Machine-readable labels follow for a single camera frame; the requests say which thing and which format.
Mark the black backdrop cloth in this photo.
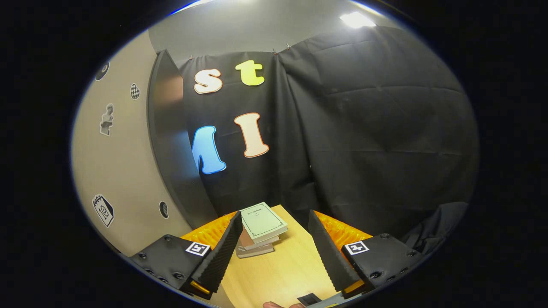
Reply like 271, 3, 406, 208
178, 26, 480, 257

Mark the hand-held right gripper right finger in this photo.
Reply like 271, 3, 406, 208
308, 210, 429, 299

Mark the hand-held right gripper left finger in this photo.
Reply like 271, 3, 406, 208
128, 211, 244, 300

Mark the grey cabinet door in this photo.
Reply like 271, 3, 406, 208
71, 29, 193, 257

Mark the ceiling light panel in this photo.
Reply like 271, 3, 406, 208
340, 12, 377, 29

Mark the brown book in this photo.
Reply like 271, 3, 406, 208
238, 229, 280, 251

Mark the dark grey cabinet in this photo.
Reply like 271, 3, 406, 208
147, 48, 220, 229

